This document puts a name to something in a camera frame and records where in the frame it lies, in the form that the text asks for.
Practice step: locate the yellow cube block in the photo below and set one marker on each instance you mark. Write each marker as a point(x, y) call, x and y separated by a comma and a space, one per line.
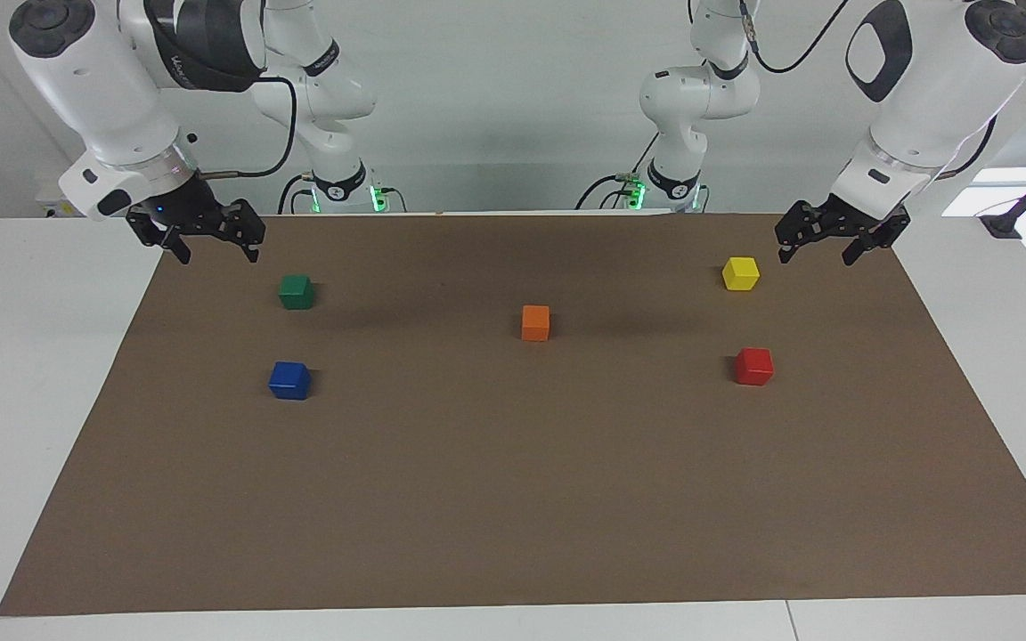
point(741, 274)

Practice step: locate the red cube block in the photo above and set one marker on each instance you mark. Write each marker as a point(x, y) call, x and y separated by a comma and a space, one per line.
point(753, 367)

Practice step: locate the white socket box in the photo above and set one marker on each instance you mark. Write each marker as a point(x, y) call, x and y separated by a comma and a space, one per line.
point(54, 203)

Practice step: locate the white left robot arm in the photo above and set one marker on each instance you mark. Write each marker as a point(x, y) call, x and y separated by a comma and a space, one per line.
point(932, 98)

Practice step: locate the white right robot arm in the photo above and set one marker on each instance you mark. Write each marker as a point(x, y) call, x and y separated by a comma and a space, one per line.
point(94, 89)

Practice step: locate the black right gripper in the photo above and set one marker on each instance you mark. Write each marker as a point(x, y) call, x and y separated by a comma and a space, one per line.
point(183, 203)

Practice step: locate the orange cube block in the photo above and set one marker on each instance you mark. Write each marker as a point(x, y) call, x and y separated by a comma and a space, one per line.
point(535, 323)

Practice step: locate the brown table mat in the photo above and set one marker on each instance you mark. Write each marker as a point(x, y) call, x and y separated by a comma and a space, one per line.
point(513, 481)

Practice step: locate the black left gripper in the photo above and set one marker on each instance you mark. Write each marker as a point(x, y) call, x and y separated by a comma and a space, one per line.
point(851, 218)

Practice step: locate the blue cube block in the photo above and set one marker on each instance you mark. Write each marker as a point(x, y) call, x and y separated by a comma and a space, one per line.
point(289, 381)

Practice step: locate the green cube block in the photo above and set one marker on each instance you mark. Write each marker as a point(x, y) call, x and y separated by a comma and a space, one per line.
point(297, 292)

